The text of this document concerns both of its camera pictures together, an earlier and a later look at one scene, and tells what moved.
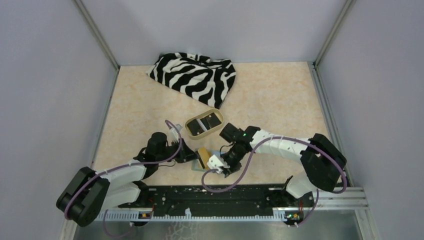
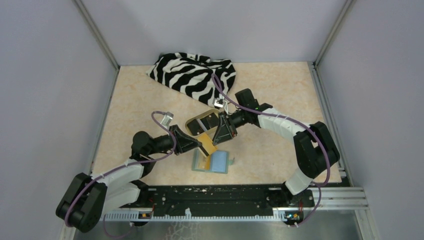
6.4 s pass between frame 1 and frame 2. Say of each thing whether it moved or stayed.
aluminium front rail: stayed
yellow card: moved
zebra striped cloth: stayed
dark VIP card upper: stayed
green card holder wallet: stayed
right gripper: moved
